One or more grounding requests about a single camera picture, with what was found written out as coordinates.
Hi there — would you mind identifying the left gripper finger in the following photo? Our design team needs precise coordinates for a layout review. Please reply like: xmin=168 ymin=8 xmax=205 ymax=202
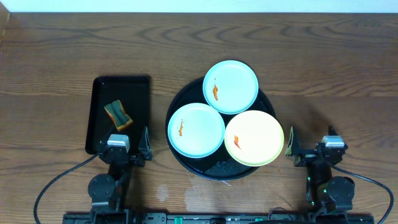
xmin=99 ymin=126 xmax=116 ymax=149
xmin=139 ymin=126 xmax=152 ymax=161

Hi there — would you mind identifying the orange green sponge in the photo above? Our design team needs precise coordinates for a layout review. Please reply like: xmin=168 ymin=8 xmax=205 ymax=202
xmin=104 ymin=100 xmax=133 ymax=131

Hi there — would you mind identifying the light blue plate front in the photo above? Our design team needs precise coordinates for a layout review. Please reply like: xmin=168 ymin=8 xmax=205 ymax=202
xmin=167 ymin=103 xmax=225 ymax=159

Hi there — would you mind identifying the light blue plate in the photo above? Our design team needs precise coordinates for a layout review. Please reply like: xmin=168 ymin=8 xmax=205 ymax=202
xmin=167 ymin=103 xmax=225 ymax=159
xmin=203 ymin=60 xmax=259 ymax=114

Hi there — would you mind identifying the light blue plate back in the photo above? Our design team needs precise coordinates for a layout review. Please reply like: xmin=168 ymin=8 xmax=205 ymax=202
xmin=203 ymin=60 xmax=259 ymax=114

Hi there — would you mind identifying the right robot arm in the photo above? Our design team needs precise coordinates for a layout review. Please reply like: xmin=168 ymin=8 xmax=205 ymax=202
xmin=285 ymin=125 xmax=355 ymax=223

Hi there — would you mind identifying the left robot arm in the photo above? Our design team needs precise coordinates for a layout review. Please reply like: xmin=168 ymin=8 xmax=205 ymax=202
xmin=88 ymin=126 xmax=152 ymax=224

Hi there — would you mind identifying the rectangular black tray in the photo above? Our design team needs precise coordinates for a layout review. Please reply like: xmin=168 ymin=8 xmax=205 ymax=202
xmin=85 ymin=76 xmax=150 ymax=154

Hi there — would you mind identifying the round black tray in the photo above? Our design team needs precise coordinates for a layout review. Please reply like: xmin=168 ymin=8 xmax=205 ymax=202
xmin=165 ymin=76 xmax=277 ymax=182

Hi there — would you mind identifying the yellow plate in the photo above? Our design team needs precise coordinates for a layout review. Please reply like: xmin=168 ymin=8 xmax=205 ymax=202
xmin=224 ymin=110 xmax=284 ymax=167

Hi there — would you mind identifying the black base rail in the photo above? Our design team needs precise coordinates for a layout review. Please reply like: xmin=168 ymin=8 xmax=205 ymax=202
xmin=62 ymin=212 xmax=375 ymax=224

